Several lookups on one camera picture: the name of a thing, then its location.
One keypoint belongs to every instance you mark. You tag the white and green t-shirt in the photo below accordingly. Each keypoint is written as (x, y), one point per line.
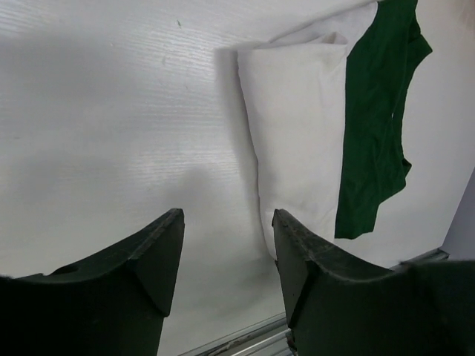
(318, 128)

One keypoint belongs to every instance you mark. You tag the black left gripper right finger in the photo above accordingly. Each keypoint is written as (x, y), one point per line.
(450, 284)

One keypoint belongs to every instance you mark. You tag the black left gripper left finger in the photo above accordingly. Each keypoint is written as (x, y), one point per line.
(113, 302)

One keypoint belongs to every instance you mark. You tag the aluminium mounting rail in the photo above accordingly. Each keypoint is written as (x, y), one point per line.
(259, 333)

